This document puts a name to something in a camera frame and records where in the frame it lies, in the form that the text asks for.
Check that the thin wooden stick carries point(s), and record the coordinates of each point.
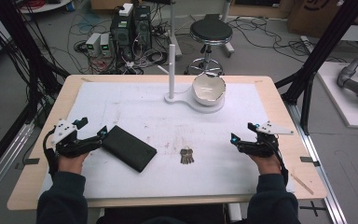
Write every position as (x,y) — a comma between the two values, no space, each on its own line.
(302,184)

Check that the grey power supply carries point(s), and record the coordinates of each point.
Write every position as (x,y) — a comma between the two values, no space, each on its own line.
(92,44)
(105,45)

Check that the white metal post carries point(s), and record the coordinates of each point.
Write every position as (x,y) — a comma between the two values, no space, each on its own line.
(174,31)
(227,31)

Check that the black tape piece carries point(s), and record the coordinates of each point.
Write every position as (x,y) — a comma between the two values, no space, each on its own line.
(31,161)
(309,160)

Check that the black computer tower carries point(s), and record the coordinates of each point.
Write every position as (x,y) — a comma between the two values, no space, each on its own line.
(121,37)
(142,28)

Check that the black round stool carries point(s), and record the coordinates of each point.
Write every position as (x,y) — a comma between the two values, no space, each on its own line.
(211,31)

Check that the black frame post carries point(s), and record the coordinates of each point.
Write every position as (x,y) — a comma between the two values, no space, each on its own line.
(320,53)

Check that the person's right hand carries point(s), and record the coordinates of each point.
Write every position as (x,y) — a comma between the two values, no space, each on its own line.
(267,165)

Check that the white platform board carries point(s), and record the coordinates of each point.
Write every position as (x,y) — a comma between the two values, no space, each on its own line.
(348,109)

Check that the bunch of keys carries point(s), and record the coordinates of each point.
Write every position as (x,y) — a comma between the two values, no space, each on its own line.
(187,156)

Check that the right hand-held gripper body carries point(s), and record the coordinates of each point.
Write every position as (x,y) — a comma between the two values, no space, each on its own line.
(261,144)

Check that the white table mat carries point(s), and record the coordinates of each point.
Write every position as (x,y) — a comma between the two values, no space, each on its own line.
(167,180)

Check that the brown cardboard box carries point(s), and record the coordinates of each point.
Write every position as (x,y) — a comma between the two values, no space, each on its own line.
(317,15)

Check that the black floor tape cross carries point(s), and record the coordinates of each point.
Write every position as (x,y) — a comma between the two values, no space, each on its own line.
(313,208)

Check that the aluminium rail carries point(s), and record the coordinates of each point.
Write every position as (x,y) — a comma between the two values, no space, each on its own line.
(326,186)
(3,168)

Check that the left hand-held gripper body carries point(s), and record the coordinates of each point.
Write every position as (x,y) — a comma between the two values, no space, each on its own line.
(74,146)

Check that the white box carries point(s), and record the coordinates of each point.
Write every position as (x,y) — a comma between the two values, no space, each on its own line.
(126,9)

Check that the white stand with pole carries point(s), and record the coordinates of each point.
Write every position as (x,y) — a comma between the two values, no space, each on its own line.
(171,77)

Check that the person's left hand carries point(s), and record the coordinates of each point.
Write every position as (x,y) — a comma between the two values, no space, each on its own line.
(71,163)

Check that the black wallet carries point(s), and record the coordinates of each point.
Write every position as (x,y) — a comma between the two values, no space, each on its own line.
(129,149)

